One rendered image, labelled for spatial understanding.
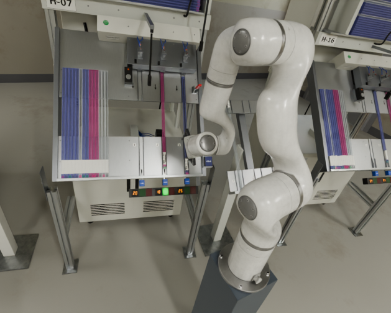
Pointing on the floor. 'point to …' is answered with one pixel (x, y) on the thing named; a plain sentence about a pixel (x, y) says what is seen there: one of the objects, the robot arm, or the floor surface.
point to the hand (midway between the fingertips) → (186, 148)
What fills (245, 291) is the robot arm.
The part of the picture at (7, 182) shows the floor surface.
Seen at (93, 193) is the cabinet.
